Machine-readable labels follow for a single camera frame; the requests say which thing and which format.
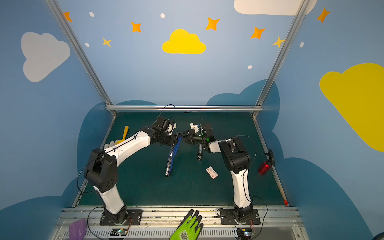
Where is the red white staple box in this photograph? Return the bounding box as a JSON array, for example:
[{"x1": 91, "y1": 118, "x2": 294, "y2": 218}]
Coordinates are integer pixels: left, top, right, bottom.
[{"x1": 206, "y1": 167, "x2": 218, "y2": 179}]

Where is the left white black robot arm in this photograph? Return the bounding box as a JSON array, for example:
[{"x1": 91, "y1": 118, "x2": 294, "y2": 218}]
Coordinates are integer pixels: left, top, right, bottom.
[{"x1": 84, "y1": 126, "x2": 178, "y2": 219}]

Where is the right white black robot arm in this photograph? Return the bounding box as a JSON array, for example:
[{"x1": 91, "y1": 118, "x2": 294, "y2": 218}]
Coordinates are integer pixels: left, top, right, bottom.
[{"x1": 180, "y1": 130, "x2": 254, "y2": 220}]

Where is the yellow plastic scoop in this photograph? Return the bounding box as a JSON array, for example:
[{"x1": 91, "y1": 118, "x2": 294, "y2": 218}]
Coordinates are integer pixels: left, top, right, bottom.
[{"x1": 115, "y1": 126, "x2": 129, "y2": 145}]

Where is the white fabric glove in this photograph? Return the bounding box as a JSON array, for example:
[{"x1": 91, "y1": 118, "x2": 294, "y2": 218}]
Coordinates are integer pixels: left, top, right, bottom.
[{"x1": 104, "y1": 141, "x2": 115, "y2": 150}]

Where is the red emergency stop button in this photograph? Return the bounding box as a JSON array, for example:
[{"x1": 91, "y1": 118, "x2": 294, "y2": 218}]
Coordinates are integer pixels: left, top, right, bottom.
[{"x1": 258, "y1": 161, "x2": 273, "y2": 176}]

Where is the green black work glove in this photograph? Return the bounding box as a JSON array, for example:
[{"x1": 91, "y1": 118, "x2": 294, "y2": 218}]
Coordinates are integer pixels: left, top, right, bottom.
[{"x1": 170, "y1": 209, "x2": 204, "y2": 240}]

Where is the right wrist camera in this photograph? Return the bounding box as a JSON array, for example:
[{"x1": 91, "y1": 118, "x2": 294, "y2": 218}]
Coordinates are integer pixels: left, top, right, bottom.
[{"x1": 190, "y1": 123, "x2": 214, "y2": 138}]

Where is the aluminium frame crossbar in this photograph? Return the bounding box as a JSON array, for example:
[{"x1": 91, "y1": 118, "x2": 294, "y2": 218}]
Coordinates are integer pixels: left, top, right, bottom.
[{"x1": 106, "y1": 105, "x2": 263, "y2": 112}]

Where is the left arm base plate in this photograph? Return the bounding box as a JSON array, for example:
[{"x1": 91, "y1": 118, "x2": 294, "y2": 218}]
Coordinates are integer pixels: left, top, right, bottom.
[{"x1": 100, "y1": 209, "x2": 143, "y2": 226}]

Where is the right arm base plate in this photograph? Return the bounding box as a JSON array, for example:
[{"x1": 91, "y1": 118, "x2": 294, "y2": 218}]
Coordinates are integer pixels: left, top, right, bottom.
[{"x1": 217, "y1": 208, "x2": 261, "y2": 225}]

